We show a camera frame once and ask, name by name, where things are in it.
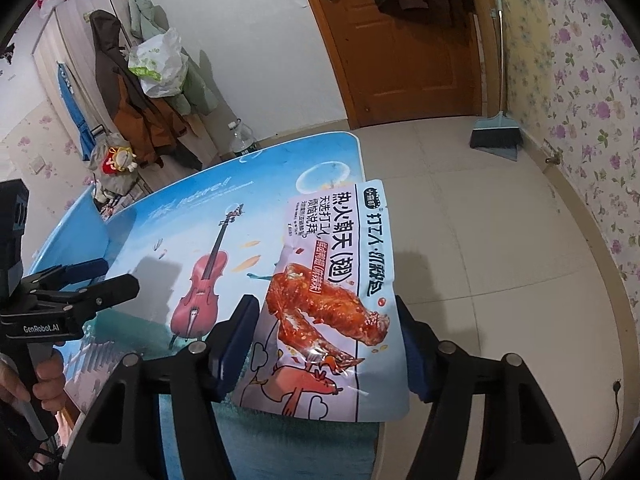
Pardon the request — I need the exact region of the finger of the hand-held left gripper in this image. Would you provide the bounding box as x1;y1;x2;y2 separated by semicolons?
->
22;258;110;291
30;274;141;321

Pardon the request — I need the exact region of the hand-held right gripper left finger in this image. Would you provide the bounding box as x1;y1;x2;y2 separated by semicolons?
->
57;294;261;480

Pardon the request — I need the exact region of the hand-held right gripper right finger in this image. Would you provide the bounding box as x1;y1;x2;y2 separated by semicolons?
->
395;296;583;480

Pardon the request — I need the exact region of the chicken wing snack packet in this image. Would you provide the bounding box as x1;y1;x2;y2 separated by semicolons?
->
231;179;412;423

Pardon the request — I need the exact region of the person's left hand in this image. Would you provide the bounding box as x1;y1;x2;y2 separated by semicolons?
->
0;355;71;441

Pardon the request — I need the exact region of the beige hanging bag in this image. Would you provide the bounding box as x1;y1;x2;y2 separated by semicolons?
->
90;132;151;196

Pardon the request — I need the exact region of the red yellow plush toy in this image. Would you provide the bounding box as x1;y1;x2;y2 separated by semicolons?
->
102;146;138;175

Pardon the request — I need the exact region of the blue hanging garment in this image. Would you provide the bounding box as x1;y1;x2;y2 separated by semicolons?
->
56;62;98;158

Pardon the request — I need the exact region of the brown orange hanging jacket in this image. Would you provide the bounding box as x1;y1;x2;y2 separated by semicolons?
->
89;10;203;171

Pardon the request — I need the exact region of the large clear water bottle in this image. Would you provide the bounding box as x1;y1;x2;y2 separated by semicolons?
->
227;120;257;158

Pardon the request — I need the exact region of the pale green hanging garment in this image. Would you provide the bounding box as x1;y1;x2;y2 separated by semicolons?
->
127;0;218;116

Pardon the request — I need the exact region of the white green plastic bag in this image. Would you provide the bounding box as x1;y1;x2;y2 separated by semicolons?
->
127;27;188;98

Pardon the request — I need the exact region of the light wooden wardrobe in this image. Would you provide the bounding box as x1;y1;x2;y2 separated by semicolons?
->
31;0;211;196

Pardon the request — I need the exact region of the broom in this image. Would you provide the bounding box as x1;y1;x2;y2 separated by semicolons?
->
469;0;518;161

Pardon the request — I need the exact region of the teal dustpan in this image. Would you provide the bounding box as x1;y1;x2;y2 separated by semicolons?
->
472;111;521;162

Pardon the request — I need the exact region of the brown wooden door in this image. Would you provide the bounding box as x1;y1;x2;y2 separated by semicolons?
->
292;0;493;130

